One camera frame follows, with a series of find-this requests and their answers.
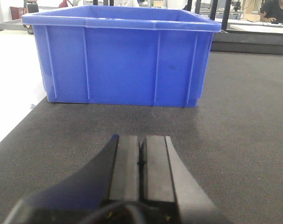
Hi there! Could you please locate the dark grey conveyor belt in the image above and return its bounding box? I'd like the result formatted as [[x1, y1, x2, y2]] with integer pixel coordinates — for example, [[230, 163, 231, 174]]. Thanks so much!
[[0, 53, 283, 224]]

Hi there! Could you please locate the blue plastic crate on conveyor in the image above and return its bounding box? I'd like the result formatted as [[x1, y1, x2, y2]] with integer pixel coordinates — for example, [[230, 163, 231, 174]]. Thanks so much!
[[22, 5, 221, 107]]

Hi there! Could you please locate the white desk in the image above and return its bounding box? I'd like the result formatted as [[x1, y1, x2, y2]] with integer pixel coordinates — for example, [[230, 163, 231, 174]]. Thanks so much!
[[228, 19, 283, 34]]

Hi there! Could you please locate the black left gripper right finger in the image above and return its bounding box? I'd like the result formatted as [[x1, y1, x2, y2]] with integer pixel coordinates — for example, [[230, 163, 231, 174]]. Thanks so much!
[[142, 136, 226, 224]]

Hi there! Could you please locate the person in black shirt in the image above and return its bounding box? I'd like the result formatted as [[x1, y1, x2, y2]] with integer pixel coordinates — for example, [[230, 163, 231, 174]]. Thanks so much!
[[260, 0, 283, 23]]

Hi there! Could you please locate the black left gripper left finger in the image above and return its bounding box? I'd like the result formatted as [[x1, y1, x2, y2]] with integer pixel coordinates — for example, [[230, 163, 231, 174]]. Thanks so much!
[[5, 135, 140, 224]]

